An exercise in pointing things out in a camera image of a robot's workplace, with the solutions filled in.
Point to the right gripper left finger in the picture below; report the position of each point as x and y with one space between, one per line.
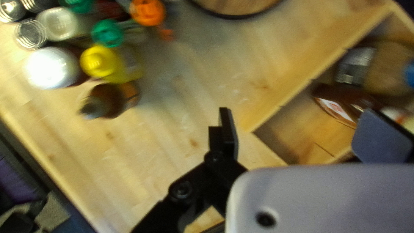
223 145

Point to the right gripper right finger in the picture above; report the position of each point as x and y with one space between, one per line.
381 142

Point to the brown sauce bottle cream cap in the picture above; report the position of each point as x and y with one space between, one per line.
339 103

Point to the small brown sauce bottle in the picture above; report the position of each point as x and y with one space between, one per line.
110 100

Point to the yellow mustard bottle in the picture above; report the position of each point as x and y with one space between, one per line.
97 61

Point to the baby food pouch orange cap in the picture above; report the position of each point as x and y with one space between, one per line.
147 11

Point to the baby food pouch green cap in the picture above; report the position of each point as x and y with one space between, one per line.
106 32
77 4

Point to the red sauce bottle white cap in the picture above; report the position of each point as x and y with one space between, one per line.
51 66

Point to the tan dressing bottle blue cap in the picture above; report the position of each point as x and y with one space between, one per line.
381 68

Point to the wooden box with divider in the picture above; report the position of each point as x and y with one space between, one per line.
300 129

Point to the jar with cream lid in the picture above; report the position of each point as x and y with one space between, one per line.
58 22

